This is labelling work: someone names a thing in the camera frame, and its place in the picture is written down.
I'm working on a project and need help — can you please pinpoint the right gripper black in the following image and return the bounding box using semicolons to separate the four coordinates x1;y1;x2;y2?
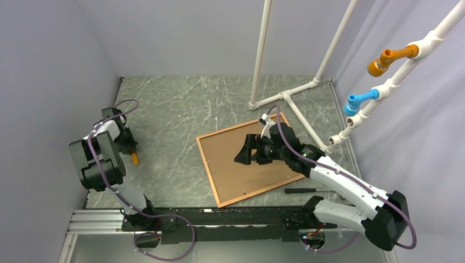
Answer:
234;134;288;165

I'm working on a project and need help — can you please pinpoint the yellow handle screwdriver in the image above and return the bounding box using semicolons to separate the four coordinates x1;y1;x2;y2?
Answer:
131;152;139;165

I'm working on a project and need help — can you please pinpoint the red wooden picture frame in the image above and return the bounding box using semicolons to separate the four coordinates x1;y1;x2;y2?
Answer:
196;112;307;209

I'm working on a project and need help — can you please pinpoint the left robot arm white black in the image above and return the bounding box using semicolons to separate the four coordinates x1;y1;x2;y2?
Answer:
69;107;160;231

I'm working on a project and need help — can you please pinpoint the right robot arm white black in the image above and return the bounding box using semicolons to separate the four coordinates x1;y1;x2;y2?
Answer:
234;122;412;251

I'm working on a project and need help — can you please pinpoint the blue pipe fitting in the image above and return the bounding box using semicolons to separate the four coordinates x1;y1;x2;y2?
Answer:
343;89;379;117

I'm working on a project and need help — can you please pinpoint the orange pipe fitting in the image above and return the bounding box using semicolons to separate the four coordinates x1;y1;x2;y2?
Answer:
367;44;419;77

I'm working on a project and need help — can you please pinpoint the white PVC pipe stand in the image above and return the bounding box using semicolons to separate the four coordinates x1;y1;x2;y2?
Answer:
248;1;464;155

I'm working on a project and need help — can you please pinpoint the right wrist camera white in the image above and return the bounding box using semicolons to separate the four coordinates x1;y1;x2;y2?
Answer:
259;113;276;139

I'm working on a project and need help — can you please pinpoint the black handle hammer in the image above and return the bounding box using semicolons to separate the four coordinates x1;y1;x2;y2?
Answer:
284;188;332;194

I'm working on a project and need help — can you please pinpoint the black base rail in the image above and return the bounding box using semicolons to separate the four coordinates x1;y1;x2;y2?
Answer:
121;206;336;244

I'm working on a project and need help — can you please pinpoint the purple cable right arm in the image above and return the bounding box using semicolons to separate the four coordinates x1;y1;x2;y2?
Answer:
265;104;418;250

